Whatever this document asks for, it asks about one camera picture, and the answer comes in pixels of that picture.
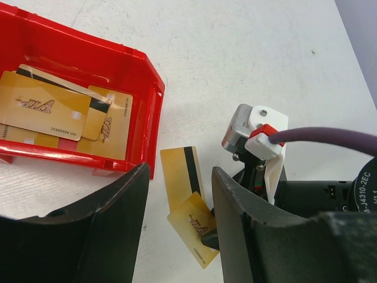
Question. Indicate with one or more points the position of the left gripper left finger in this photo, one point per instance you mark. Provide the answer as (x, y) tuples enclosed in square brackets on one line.
[(94, 239)]

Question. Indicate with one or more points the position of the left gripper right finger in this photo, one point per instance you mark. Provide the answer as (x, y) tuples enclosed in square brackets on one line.
[(262, 243)]

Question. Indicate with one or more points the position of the gold card front up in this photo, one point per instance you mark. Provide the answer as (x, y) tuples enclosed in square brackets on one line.
[(191, 220)]

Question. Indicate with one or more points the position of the gold card stripe up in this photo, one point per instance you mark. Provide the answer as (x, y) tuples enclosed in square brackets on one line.
[(182, 175)]

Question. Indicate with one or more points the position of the red plastic bin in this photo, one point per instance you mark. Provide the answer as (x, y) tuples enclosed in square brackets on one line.
[(28, 38)]

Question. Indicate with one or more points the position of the black card holder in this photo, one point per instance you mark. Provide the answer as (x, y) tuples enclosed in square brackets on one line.
[(210, 239)]

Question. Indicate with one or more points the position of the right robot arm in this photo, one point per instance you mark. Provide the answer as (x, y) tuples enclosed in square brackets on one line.
[(308, 198)]

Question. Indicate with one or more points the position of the gold card right in bin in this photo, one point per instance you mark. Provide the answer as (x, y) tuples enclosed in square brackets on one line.
[(112, 141)]

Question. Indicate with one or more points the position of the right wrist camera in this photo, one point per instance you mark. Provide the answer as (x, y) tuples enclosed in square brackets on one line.
[(247, 139)]

